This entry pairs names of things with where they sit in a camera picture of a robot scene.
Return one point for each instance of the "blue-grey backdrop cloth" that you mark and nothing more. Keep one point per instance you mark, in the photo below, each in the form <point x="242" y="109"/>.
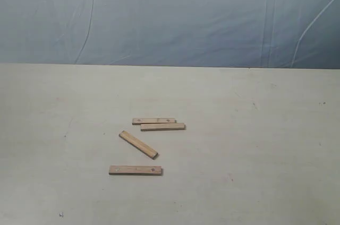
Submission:
<point x="207" y="33"/>

